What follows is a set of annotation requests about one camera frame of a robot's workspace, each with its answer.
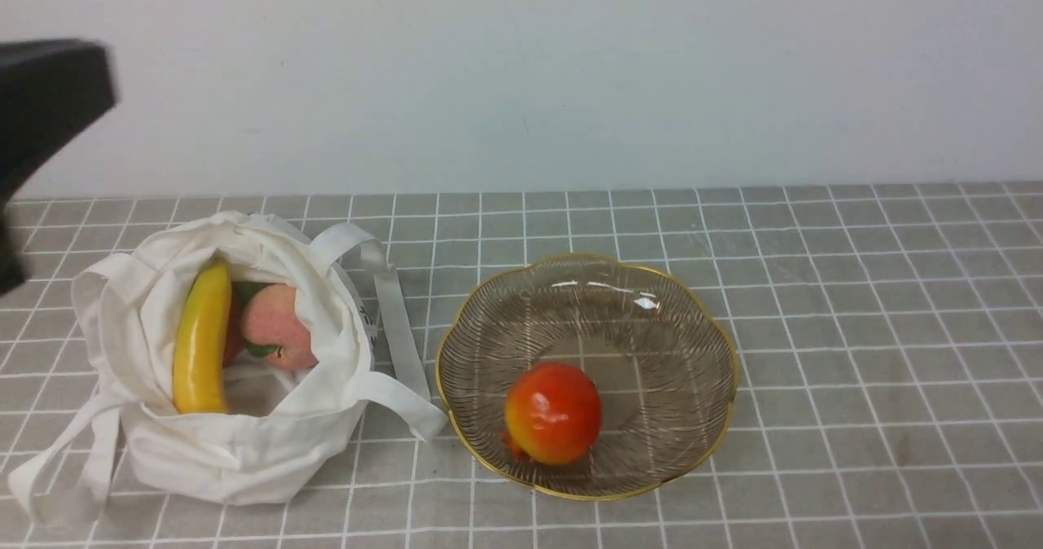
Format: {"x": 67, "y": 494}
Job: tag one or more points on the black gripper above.
{"x": 52, "y": 90}

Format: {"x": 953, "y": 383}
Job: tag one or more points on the orange red persimmon fruit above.
{"x": 553, "y": 414}

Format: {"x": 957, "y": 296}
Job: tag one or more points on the white cloth tote bag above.
{"x": 128, "y": 307}

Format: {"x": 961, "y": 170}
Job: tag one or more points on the yellow plastic banana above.
{"x": 198, "y": 357}

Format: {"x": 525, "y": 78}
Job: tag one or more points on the pink plastic peach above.
{"x": 270, "y": 322}

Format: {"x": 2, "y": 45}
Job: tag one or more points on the gold rimmed glass bowl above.
{"x": 665, "y": 373}

